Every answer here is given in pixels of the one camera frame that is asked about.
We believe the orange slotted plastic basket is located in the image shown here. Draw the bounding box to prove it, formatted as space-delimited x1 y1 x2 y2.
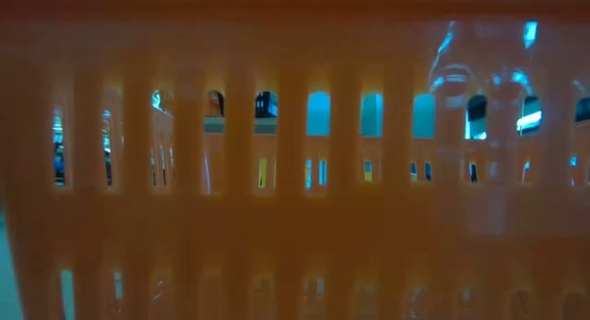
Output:
0 0 590 320

